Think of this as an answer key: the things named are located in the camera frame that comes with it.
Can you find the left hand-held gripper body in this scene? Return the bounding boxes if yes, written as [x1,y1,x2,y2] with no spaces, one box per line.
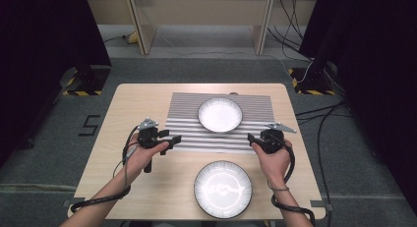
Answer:
[136,117,165,174]

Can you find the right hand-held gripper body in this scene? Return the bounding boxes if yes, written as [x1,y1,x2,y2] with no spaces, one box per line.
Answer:
[260,122,298,155]

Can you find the white plate with dark rim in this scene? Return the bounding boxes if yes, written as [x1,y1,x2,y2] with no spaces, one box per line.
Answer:
[193,159,254,220]
[197,96,244,134]

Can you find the person's right hand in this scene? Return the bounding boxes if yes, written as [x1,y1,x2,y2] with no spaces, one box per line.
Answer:
[251,139,293,191]

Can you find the person's left hand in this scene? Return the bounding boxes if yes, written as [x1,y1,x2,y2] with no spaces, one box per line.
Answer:
[125,140,170,186]

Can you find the grey white striped placemat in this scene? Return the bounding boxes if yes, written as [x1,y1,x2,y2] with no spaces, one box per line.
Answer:
[164,91,275,155]

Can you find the stand base with hazard tape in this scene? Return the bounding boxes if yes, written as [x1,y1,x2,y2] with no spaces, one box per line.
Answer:
[59,64,112,97]
[287,66,346,96]

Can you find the light wooden panel leg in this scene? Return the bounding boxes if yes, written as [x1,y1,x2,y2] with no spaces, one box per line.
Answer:
[250,0,275,56]
[123,0,158,56]

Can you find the black curtain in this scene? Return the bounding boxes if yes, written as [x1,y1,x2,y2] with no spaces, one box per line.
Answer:
[298,0,417,209]
[0,0,112,171]

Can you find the thin grey cable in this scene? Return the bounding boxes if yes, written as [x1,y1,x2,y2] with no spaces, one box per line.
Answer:
[112,146,138,189]

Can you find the black floor cable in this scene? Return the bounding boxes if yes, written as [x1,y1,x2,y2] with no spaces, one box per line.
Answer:
[294,100,354,206]

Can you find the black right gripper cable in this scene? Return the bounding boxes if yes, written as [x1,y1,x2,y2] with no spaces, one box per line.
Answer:
[270,134,317,227]

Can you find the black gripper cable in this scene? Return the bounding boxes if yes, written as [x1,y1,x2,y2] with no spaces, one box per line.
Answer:
[69,124,141,214]
[270,134,317,227]

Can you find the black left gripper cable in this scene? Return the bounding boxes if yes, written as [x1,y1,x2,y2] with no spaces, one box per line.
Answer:
[69,124,141,214]

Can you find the grey table bracket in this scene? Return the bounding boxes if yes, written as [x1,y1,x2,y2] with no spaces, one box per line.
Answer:
[309,199,334,212]
[62,197,87,208]

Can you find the black floor cables bundle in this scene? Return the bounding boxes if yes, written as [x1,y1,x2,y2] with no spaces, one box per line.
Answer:
[267,0,313,62]

